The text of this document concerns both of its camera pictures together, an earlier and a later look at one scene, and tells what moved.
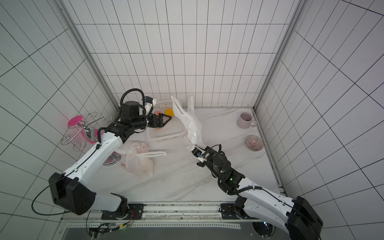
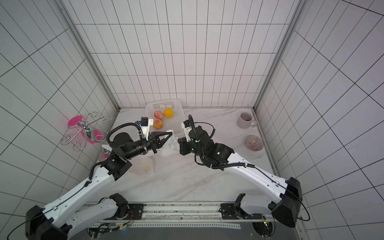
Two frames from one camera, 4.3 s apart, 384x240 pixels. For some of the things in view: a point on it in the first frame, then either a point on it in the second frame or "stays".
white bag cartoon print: x=192 y=120 to x=171 y=147
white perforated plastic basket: x=174 y=129 stays
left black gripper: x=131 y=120 to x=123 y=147
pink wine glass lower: x=91 y=134 stays
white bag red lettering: x=135 y=161 stays
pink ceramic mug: x=245 y=120 stays
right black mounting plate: x=229 y=211 stays
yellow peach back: x=168 y=111 stays
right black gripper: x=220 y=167 to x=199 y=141
